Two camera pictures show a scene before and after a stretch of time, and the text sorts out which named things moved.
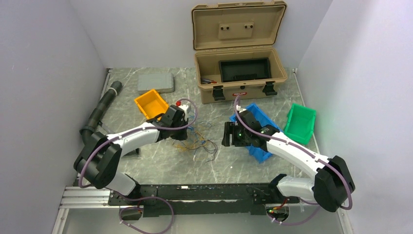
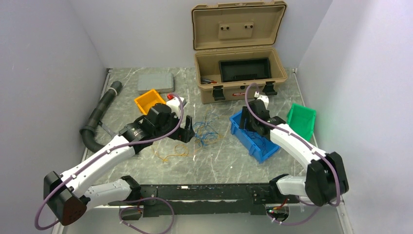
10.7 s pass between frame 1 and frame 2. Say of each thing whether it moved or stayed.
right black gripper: moved
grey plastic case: stayed
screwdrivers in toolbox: stayed
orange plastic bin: stayed
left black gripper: stayed
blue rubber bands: moved
